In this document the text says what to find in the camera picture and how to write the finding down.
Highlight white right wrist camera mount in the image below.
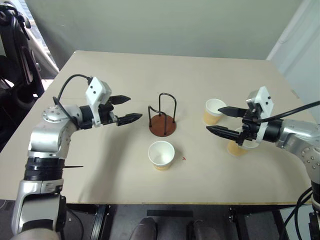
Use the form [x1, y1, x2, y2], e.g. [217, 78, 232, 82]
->
[246, 86, 275, 145]

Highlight white and tan paper cup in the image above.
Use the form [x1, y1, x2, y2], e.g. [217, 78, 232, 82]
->
[202, 98, 227, 126]
[226, 126, 256, 158]
[147, 140, 176, 172]

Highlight brown round wire rack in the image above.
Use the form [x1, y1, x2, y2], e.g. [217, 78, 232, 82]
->
[147, 92, 178, 138]

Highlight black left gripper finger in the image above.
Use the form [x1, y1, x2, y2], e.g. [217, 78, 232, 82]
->
[117, 113, 143, 127]
[109, 94, 131, 106]

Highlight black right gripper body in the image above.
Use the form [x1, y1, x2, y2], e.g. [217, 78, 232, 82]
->
[237, 107, 261, 146]

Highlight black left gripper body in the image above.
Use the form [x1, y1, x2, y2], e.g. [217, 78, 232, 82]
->
[98, 99, 120, 125]

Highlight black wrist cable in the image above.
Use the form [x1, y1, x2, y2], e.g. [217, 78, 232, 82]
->
[252, 100, 320, 124]
[52, 74, 92, 130]

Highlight beige curved frame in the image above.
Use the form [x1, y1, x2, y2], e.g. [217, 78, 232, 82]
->
[27, 37, 60, 80]

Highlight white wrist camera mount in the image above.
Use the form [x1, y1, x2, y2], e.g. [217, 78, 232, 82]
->
[84, 76, 113, 126]
[246, 86, 275, 145]

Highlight black hanging left cable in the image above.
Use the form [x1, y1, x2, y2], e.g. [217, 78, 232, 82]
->
[65, 208, 85, 237]

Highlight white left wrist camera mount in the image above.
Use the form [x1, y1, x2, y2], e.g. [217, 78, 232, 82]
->
[84, 76, 113, 126]

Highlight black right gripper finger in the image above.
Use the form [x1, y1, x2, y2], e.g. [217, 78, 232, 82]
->
[217, 106, 248, 118]
[206, 125, 242, 142]

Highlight black hanging right cables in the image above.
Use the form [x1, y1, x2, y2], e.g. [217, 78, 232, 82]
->
[283, 187, 314, 240]

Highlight black table frame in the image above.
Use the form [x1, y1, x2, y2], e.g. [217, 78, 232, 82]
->
[66, 203, 301, 240]

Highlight window blind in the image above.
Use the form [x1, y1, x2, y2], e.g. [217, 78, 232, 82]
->
[23, 0, 52, 57]

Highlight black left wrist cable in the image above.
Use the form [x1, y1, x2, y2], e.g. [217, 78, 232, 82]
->
[52, 74, 92, 130]

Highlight black chair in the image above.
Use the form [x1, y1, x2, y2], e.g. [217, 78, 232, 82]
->
[0, 0, 47, 151]

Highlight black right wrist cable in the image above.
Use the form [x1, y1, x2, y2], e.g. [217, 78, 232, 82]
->
[252, 100, 320, 124]

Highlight dark rounded shape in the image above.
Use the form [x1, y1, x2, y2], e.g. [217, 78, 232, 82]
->
[129, 216, 158, 240]
[187, 219, 213, 240]

